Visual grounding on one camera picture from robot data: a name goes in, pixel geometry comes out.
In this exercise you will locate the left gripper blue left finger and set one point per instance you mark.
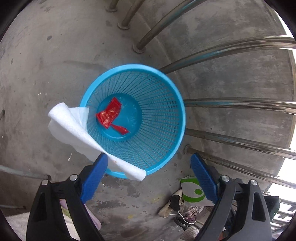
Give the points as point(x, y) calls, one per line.
point(91, 176)

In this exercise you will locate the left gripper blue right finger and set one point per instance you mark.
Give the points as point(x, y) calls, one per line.
point(205, 177)

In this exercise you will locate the white paper towel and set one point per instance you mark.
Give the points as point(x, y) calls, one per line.
point(69, 125)

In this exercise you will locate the red plastic wrapper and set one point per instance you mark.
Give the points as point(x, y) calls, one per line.
point(109, 114)

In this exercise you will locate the white green shopping bag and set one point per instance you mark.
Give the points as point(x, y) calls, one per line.
point(193, 193)

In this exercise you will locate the pair of shoes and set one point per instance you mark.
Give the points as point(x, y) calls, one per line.
point(183, 216)

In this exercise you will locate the blue plastic waste basket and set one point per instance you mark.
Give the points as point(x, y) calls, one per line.
point(152, 111)

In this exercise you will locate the steel balcony railing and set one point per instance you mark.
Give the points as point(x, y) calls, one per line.
point(263, 73)

